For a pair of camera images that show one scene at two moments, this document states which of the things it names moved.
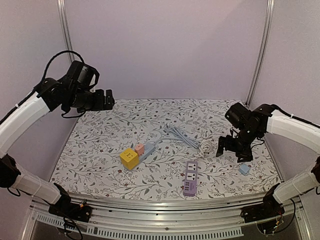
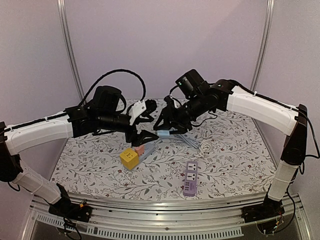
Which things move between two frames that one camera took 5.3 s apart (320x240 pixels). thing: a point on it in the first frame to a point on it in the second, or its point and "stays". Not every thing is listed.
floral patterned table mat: x=160 y=148 stays
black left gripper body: x=91 y=104 to x=131 y=136
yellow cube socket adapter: x=129 y=158 stays
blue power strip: x=148 y=147 stays
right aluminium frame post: x=263 y=52 stays
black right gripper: x=230 y=142 to x=178 y=119
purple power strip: x=190 y=182 stays
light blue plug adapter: x=243 y=169 to x=163 y=133
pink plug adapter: x=139 y=149 stays
